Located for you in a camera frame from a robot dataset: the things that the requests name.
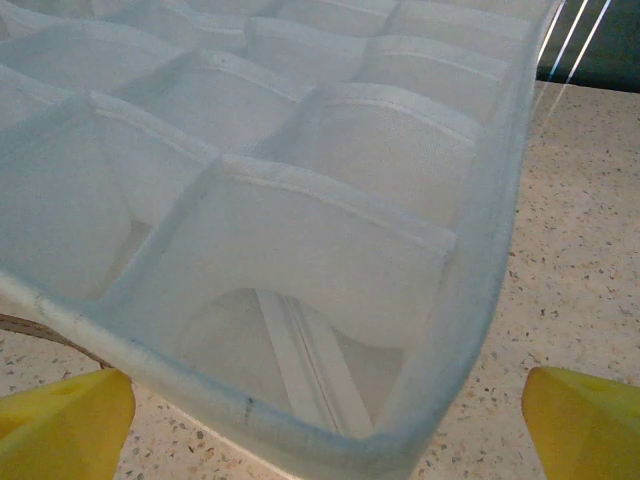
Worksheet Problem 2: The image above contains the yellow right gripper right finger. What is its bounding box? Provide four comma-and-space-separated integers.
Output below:
521, 366, 640, 480

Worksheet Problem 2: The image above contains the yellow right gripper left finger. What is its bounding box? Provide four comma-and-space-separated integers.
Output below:
0, 368, 137, 480

